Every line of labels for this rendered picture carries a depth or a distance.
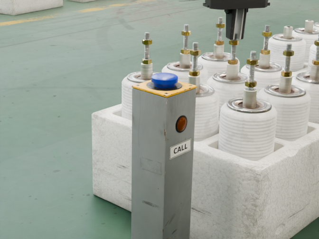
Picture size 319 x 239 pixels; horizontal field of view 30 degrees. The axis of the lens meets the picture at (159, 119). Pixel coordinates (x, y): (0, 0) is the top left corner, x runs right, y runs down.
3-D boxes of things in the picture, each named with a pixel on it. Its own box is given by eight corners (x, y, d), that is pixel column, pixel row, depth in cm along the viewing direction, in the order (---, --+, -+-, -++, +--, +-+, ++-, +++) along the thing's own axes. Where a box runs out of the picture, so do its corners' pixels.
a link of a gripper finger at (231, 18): (228, 37, 115) (229, 4, 113) (235, 40, 112) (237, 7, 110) (220, 37, 115) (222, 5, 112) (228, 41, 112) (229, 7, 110)
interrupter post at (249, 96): (255, 110, 100) (256, 91, 98) (240, 108, 100) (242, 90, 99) (257, 106, 102) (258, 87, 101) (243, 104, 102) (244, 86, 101)
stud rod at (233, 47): (228, 71, 116) (230, 32, 114) (232, 70, 117) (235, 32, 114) (231, 72, 115) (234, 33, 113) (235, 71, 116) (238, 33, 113)
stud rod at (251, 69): (245, 94, 100) (248, 50, 98) (250, 94, 101) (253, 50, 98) (249, 96, 100) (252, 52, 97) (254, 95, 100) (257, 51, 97)
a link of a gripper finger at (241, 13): (240, 40, 113) (243, 7, 111) (233, 36, 115) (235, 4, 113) (248, 39, 113) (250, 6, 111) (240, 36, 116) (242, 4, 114)
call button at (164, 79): (182, 88, 89) (183, 75, 89) (165, 94, 87) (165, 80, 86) (163, 83, 92) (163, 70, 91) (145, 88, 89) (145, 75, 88)
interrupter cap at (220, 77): (220, 72, 121) (220, 69, 121) (256, 78, 118) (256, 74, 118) (206, 81, 115) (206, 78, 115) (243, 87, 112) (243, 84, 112)
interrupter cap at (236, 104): (268, 117, 97) (268, 113, 96) (222, 112, 99) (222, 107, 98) (274, 103, 103) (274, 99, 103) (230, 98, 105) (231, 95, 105)
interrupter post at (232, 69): (228, 77, 118) (229, 61, 117) (239, 79, 117) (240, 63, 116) (223, 80, 116) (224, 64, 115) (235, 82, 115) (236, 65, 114)
